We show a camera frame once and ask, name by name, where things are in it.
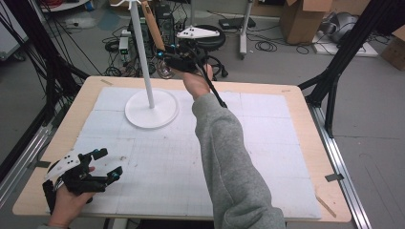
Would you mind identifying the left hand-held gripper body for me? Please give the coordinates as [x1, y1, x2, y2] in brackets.
[43, 149, 107, 196]

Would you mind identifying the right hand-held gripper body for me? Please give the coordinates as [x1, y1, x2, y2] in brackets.
[165, 26, 222, 73]

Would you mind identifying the white hook stand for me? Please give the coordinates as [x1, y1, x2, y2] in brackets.
[109, 0, 180, 130]

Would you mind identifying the wooden-handled metal ladle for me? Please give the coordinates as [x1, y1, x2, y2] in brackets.
[139, 0, 176, 80]

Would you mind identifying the person's left hand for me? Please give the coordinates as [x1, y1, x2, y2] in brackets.
[47, 185, 96, 229]

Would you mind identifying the black computer tower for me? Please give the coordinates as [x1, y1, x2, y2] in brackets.
[155, 2, 177, 46]

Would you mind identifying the black round stool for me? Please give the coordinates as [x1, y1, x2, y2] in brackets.
[190, 24, 229, 81]

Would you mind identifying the white power adapter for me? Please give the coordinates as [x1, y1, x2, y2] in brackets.
[118, 36, 130, 55]

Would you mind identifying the white gridded mat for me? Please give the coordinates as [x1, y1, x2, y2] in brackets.
[47, 86, 323, 220]

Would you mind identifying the black flat device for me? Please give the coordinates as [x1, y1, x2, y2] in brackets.
[219, 16, 257, 31]

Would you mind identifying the large open cardboard box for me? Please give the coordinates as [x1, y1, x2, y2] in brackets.
[280, 0, 333, 46]

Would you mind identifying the grey rounded appliance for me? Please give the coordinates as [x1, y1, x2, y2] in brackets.
[324, 11, 359, 44]

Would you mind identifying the white flat board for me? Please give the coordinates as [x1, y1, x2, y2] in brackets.
[310, 31, 380, 59]

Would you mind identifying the thin wooden strip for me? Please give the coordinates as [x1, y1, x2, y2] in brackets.
[314, 195, 337, 219]

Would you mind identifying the small cardboard box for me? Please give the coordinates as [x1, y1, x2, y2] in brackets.
[380, 27, 405, 72]

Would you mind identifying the aluminium rail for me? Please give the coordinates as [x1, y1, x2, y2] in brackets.
[0, 123, 53, 209]
[307, 104, 373, 229]

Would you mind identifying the coiled black cable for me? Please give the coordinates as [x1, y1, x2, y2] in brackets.
[253, 39, 279, 53]

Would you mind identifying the black metal frame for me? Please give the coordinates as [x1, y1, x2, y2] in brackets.
[0, 0, 92, 179]
[298, 0, 405, 138]

